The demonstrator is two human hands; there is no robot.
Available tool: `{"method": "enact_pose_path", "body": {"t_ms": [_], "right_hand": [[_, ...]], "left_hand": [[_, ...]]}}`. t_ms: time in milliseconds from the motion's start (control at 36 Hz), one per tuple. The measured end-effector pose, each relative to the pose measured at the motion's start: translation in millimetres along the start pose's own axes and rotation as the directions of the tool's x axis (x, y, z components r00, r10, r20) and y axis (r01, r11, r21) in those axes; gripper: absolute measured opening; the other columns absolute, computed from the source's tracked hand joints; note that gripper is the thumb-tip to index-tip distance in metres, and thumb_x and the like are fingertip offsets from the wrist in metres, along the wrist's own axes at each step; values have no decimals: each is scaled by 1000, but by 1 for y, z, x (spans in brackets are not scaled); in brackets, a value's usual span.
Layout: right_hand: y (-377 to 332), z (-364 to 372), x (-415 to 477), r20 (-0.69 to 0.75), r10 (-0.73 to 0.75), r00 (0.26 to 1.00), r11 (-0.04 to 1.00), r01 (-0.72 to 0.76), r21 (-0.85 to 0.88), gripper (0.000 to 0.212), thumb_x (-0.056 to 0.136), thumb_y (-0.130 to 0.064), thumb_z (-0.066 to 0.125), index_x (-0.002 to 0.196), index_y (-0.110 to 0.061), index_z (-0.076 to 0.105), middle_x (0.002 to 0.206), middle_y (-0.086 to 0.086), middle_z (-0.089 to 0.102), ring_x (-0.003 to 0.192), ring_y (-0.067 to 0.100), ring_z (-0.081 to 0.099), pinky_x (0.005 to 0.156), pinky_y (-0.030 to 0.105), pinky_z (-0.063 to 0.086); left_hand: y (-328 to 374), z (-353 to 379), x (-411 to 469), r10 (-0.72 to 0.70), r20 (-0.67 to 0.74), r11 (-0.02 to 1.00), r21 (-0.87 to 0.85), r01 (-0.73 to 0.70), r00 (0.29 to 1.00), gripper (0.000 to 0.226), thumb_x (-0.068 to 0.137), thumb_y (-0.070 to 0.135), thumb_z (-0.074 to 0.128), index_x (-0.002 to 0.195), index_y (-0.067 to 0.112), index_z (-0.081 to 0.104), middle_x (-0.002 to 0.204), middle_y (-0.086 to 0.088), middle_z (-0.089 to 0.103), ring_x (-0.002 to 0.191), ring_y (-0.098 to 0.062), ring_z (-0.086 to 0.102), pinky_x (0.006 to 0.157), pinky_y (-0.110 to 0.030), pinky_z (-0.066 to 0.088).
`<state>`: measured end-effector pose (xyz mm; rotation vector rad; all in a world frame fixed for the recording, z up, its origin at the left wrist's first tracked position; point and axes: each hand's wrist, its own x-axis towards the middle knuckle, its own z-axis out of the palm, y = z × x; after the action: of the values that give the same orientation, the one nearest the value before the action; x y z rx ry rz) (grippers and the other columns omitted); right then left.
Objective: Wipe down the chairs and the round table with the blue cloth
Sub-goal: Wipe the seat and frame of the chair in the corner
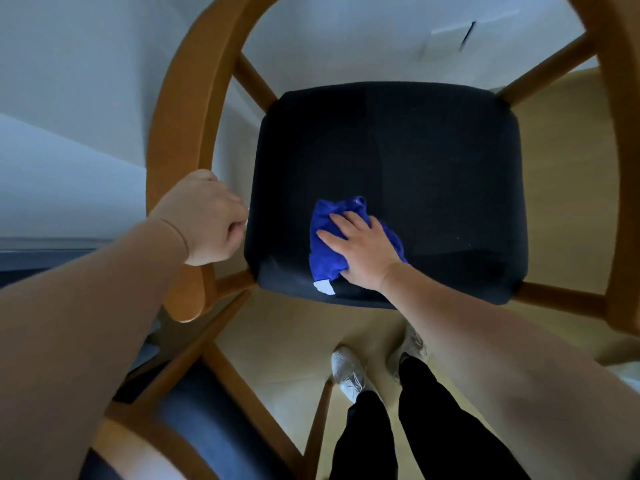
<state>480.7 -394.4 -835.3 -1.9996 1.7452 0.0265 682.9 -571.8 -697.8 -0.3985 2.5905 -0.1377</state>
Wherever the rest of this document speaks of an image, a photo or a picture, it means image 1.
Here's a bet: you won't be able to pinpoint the white left shoe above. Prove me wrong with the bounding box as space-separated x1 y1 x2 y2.
331 345 372 404

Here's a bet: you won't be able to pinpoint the white shoe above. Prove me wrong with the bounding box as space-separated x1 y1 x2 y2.
331 345 372 404
386 324 429 381

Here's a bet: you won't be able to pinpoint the blue cleaning cloth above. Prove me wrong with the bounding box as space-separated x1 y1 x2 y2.
308 196 408 296

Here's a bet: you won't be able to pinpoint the person's left forearm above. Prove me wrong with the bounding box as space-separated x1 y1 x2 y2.
0 215 190 480

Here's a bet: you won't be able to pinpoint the white right shoe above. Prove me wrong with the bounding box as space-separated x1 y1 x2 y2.
386 324 429 381

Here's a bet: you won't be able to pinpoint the wooden chair with black seat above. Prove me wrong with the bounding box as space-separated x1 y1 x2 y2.
145 0 640 338

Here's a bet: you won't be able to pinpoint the wooden chair with blue seat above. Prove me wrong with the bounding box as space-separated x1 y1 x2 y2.
80 290 336 480

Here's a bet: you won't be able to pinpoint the person's right forearm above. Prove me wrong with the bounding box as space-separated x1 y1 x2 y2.
381 262 640 480

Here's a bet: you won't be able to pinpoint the person's left hand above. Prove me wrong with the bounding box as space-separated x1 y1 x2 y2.
149 168 250 267

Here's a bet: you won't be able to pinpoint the person's right hand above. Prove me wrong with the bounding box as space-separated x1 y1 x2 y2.
316 211 409 293

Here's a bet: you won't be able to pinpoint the black trousers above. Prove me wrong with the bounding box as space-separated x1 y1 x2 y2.
327 356 532 480

